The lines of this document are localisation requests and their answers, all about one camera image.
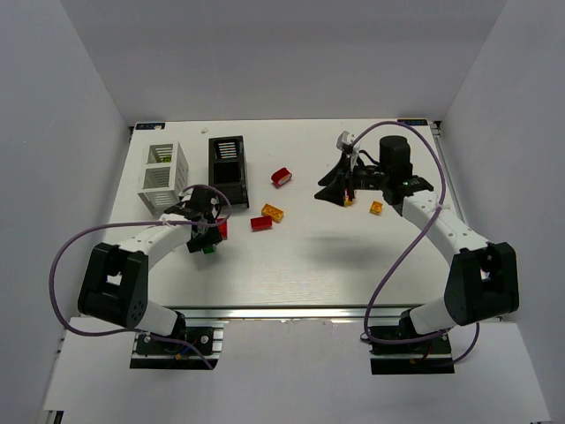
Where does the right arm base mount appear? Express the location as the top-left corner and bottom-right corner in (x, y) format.
(359, 331), (455, 375)

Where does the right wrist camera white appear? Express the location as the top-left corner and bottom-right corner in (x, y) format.
(336, 131), (354, 154)

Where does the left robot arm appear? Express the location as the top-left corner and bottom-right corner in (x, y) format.
(78, 185), (230, 339)

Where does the white slotted container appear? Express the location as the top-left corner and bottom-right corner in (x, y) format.
(138, 141), (189, 215)

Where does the red rectangular brick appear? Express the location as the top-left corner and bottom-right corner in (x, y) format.
(250, 216), (273, 231)

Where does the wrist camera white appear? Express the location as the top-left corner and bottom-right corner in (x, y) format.
(336, 131), (354, 154)
(179, 189), (194, 201)

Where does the orange rectangular brick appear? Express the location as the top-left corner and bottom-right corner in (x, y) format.
(261, 203), (284, 223)

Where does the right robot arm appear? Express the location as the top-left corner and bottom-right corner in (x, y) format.
(314, 132), (520, 344)

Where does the red rounded flower brick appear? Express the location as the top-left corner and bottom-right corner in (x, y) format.
(271, 167), (292, 188)

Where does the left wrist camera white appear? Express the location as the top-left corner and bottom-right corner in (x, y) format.
(179, 189), (194, 201)

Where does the black slotted container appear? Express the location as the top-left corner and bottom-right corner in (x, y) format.
(208, 135), (250, 208)

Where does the small orange brick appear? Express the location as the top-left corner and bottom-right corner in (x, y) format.
(369, 201), (383, 216)

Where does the blue label right corner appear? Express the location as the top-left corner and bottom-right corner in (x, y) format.
(397, 118), (429, 126)

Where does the aluminium table rail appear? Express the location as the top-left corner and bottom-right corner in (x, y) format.
(81, 304), (442, 320)

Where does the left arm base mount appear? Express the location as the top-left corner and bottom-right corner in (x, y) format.
(130, 324), (223, 370)

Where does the red upright brick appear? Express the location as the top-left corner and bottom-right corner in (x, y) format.
(218, 222), (228, 240)

